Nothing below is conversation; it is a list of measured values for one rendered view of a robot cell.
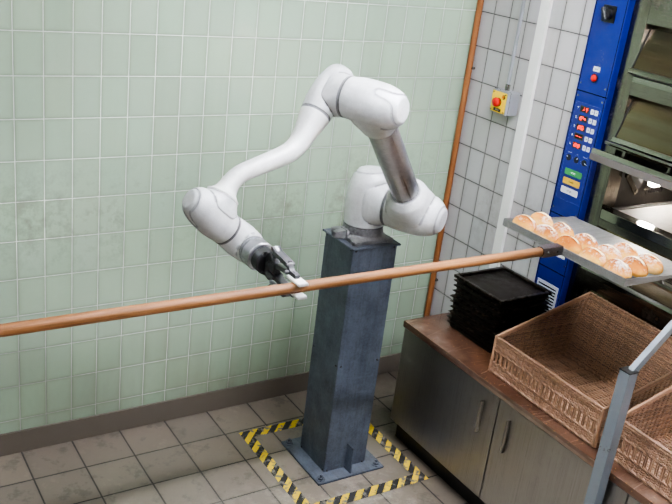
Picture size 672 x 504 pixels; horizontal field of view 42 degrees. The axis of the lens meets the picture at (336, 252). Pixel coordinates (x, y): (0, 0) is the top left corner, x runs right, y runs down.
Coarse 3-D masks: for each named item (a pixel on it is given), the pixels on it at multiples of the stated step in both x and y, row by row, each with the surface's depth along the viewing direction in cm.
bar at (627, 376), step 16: (656, 336) 265; (624, 368) 263; (640, 368) 264; (624, 384) 262; (624, 400) 264; (608, 416) 269; (624, 416) 267; (608, 432) 269; (608, 448) 270; (608, 464) 273; (592, 480) 277; (592, 496) 278
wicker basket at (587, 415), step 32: (576, 320) 346; (608, 320) 335; (640, 320) 324; (512, 352) 318; (544, 352) 343; (576, 352) 345; (608, 352) 333; (640, 352) 322; (512, 384) 320; (544, 384) 305; (576, 384) 327; (608, 384) 330; (640, 384) 320; (576, 416) 305
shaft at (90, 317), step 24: (432, 264) 255; (456, 264) 260; (480, 264) 265; (264, 288) 226; (288, 288) 229; (312, 288) 233; (96, 312) 202; (120, 312) 205; (144, 312) 208; (0, 336) 191
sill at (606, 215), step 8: (608, 208) 340; (600, 216) 339; (608, 216) 336; (616, 216) 333; (624, 216) 332; (616, 224) 333; (624, 224) 330; (632, 224) 327; (640, 224) 325; (648, 224) 326; (632, 232) 327; (640, 232) 324; (648, 232) 321; (656, 232) 318; (664, 232) 319; (656, 240) 318; (664, 240) 316
